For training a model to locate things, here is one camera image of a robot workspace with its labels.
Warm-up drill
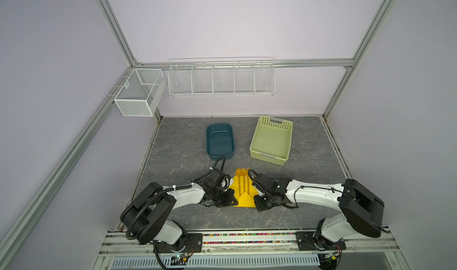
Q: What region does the dark teal plastic tub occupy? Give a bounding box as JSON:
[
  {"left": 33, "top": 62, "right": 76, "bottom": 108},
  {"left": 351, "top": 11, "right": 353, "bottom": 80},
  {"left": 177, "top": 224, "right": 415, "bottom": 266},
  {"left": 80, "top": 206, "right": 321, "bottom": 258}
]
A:
[{"left": 206, "top": 123, "right": 235, "bottom": 161}]

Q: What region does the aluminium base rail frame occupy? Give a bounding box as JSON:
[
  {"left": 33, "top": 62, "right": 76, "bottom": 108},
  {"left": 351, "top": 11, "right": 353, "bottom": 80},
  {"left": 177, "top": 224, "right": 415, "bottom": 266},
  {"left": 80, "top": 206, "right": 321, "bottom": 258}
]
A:
[{"left": 94, "top": 230, "right": 409, "bottom": 270}]

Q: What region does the yellow paper napkin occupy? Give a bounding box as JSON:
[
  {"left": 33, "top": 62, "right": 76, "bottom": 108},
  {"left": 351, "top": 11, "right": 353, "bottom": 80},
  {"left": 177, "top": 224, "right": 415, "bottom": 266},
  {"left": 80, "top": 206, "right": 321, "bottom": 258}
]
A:
[{"left": 230, "top": 178, "right": 258, "bottom": 208}]

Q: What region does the light green perforated basket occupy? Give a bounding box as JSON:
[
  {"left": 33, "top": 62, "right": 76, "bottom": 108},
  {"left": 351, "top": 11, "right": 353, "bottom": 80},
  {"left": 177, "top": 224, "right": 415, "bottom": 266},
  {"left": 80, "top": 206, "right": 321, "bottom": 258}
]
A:
[{"left": 249, "top": 115, "right": 293, "bottom": 166}]

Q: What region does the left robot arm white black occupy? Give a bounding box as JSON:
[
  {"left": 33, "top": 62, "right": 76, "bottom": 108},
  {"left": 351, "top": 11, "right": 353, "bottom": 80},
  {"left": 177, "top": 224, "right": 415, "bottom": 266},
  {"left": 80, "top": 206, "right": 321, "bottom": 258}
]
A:
[{"left": 120, "top": 155, "right": 238, "bottom": 252}]

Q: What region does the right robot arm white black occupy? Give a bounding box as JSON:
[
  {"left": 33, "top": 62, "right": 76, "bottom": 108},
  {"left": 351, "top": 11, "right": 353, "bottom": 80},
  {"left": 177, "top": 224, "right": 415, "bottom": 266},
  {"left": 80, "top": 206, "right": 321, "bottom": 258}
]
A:
[{"left": 248, "top": 170, "right": 384, "bottom": 251}]

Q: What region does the white mesh box basket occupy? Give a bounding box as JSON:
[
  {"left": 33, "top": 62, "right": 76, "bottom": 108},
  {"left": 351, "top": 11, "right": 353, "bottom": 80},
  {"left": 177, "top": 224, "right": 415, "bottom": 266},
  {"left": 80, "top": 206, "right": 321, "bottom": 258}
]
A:
[{"left": 114, "top": 69, "right": 166, "bottom": 117}]

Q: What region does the white wire shelf rack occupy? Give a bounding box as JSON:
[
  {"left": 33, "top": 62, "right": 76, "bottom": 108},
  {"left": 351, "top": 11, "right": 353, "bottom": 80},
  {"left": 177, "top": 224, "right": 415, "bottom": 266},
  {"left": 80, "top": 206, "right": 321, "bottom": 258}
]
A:
[{"left": 168, "top": 57, "right": 276, "bottom": 97}]

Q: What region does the white vent grille strip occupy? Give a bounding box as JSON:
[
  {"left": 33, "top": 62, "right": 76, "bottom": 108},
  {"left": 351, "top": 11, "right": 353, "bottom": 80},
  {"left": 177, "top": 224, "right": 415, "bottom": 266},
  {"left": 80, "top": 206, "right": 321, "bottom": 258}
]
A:
[{"left": 111, "top": 254, "right": 321, "bottom": 270}]

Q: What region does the orange plastic fork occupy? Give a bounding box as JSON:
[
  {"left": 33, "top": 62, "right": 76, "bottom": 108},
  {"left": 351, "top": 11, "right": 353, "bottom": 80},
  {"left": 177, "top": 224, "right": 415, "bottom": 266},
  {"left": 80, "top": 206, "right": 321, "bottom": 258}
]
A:
[{"left": 240, "top": 168, "right": 249, "bottom": 194}]

